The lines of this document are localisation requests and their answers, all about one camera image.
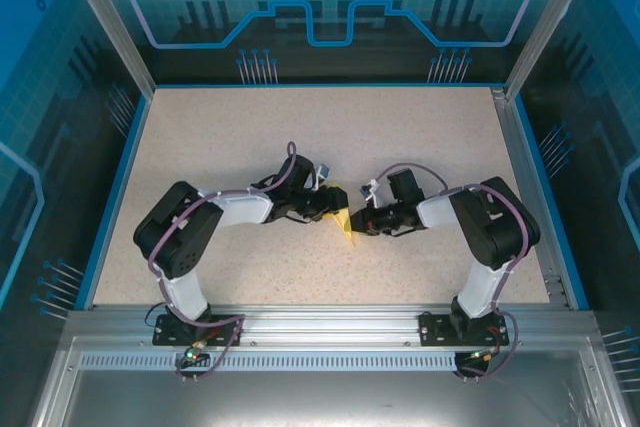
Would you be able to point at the yellow paper sheet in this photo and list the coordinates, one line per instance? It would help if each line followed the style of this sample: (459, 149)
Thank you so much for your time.
(344, 224)

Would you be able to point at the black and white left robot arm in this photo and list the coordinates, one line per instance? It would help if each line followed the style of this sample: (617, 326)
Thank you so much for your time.
(175, 242)

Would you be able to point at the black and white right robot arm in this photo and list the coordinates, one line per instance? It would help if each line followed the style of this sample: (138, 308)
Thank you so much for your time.
(500, 227)

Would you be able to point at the steel sheet tray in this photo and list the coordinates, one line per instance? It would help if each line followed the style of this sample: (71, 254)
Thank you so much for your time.
(325, 397)

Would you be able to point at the blue table border trim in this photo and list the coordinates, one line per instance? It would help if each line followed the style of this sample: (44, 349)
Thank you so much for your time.
(125, 172)

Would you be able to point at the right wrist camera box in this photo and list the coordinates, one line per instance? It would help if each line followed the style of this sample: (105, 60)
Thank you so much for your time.
(370, 192)

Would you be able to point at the aluminium mounting rail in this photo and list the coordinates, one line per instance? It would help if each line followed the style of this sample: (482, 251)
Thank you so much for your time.
(325, 327)

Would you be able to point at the aluminium side rail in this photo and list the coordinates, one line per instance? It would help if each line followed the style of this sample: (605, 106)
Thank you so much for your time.
(525, 172)

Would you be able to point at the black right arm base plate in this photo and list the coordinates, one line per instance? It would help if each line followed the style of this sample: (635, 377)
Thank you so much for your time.
(435, 329)

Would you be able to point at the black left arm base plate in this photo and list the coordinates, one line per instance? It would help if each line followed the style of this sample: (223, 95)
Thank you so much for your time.
(162, 337)

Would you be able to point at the aluminium frame post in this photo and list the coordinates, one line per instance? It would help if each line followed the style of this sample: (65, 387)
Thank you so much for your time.
(120, 22)
(545, 22)

